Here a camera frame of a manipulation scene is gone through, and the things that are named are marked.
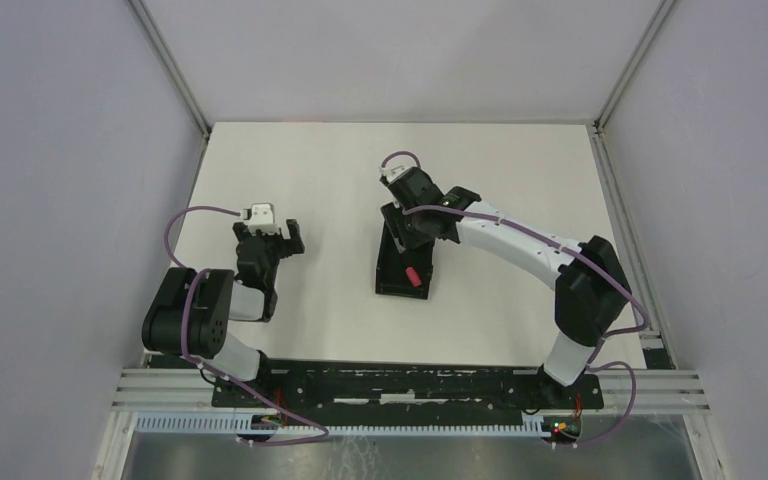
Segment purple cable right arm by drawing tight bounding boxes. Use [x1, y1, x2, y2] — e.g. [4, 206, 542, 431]
[379, 150, 652, 450]

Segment red handled black screwdriver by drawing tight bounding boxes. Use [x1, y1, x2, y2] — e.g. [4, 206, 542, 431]
[398, 250, 423, 288]

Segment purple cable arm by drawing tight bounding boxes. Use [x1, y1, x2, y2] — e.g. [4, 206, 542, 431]
[379, 150, 652, 450]
[163, 205, 330, 447]

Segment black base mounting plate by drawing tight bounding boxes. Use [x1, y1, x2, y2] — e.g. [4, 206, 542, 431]
[210, 358, 605, 429]

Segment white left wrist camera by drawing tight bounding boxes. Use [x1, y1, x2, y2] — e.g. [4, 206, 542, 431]
[243, 202, 281, 235]

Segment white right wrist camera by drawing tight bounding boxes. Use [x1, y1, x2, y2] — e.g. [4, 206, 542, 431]
[379, 165, 410, 187]

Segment white slotted cable duct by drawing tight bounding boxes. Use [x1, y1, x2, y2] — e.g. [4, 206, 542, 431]
[135, 412, 550, 439]

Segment aluminium frame rail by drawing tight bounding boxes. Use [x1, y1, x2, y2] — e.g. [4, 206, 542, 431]
[125, 0, 212, 141]
[587, 1, 678, 370]

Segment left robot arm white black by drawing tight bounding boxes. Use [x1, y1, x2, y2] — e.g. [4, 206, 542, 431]
[141, 219, 305, 382]

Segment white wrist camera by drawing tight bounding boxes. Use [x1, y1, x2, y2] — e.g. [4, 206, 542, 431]
[243, 202, 281, 235]
[379, 165, 410, 187]

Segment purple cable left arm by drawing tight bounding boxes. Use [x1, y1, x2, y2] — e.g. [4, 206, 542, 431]
[163, 205, 330, 447]

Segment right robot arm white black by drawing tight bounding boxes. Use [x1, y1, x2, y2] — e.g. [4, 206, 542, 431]
[379, 166, 632, 387]

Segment aluminium frame rail left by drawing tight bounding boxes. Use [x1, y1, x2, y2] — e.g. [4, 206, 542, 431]
[125, 0, 212, 141]

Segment aluminium frame rail right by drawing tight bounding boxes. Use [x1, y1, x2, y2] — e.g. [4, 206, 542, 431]
[587, 1, 678, 370]

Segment aluminium front rails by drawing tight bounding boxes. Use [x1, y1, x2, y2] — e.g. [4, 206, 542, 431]
[111, 369, 711, 415]

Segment black plastic bin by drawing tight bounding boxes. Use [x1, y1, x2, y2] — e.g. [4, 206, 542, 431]
[374, 223, 435, 300]

